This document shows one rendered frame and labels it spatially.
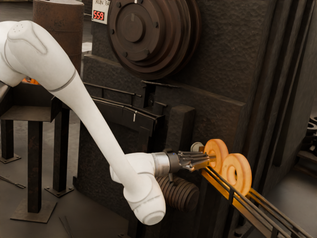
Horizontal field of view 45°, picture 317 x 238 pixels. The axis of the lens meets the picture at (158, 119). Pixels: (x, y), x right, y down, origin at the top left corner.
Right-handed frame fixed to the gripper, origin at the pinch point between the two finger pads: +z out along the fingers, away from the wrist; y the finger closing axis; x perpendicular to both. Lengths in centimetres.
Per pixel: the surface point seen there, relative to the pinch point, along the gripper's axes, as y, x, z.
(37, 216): -68, -65, -69
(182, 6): -33, 53, -4
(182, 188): -7.9, -17.9, -9.4
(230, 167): 12.5, 2.5, -0.5
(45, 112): -74, -6, -60
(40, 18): -339, 2, -51
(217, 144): 1.7, 6.4, -0.8
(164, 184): -13.6, -18.7, -15.4
